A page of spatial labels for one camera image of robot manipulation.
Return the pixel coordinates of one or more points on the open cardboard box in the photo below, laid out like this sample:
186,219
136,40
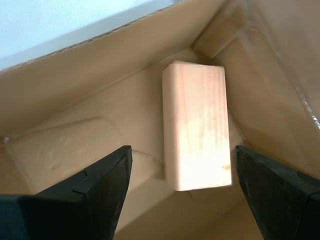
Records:
75,87

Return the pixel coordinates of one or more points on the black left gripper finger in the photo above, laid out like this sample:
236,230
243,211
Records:
62,215
287,205

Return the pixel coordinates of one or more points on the light wooden block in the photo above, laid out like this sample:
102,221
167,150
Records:
197,125

